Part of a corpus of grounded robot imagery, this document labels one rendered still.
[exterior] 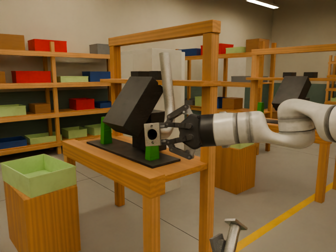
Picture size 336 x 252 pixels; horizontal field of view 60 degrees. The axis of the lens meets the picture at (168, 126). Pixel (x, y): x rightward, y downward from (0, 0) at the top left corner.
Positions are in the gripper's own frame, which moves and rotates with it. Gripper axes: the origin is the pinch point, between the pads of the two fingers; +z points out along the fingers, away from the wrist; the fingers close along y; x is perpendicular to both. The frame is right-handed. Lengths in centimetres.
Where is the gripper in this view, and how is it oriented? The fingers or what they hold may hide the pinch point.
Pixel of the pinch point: (159, 134)
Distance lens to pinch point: 72.1
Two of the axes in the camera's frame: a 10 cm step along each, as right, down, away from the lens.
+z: -9.4, 0.8, 3.3
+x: 3.3, 0.2, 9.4
